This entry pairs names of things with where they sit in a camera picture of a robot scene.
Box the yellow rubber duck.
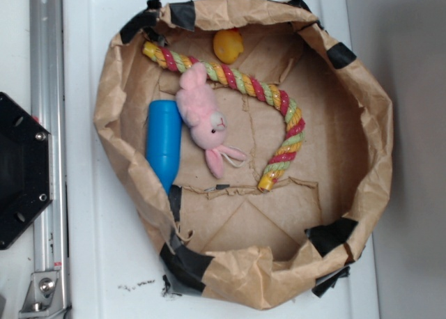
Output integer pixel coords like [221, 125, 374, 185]
[213, 28, 244, 64]

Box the pink plush bunny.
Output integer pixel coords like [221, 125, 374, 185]
[176, 62, 247, 178]

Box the blue plastic cylinder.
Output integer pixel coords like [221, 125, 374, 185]
[146, 100, 183, 194]

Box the brown paper bag bin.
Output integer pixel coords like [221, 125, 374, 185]
[93, 0, 393, 309]

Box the multicolour twisted rope toy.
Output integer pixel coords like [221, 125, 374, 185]
[142, 41, 305, 192]

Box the aluminium extrusion rail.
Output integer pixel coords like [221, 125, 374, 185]
[30, 0, 72, 318]

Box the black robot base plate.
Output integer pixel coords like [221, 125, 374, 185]
[1, 93, 52, 250]

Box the metal corner bracket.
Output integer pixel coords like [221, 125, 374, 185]
[18, 271, 67, 318]

